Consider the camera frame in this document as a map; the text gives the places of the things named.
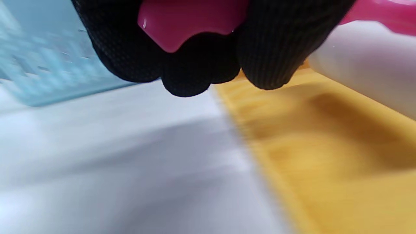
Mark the yellow square towel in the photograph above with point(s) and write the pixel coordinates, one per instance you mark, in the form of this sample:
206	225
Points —
325	162

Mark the light blue plastic basket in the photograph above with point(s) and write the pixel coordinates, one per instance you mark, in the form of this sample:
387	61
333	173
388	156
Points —
48	65

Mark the person's left hand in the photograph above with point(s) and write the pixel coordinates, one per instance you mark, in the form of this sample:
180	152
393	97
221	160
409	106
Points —
123	48

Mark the pink lint roller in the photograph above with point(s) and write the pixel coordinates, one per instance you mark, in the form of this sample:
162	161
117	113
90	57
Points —
182	22

